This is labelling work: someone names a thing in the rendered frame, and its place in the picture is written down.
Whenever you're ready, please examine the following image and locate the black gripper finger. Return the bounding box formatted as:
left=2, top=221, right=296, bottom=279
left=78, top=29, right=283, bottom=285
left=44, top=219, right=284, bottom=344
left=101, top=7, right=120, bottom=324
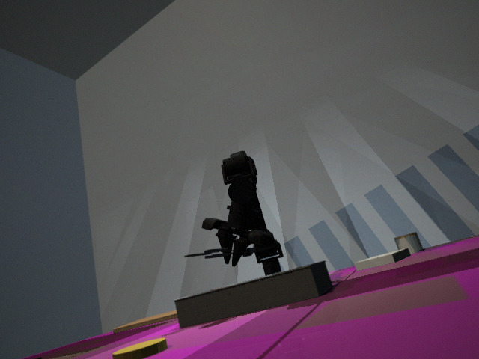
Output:
left=216, top=233, right=237, bottom=264
left=232, top=239, right=254, bottom=267

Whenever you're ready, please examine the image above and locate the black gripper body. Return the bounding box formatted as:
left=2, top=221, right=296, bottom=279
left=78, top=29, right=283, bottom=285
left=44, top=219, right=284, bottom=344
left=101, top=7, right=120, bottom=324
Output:
left=202, top=202, right=274, bottom=246

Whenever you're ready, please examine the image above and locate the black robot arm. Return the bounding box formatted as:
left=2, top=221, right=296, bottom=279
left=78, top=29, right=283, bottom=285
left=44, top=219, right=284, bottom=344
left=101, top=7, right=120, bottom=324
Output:
left=221, top=151, right=284, bottom=276

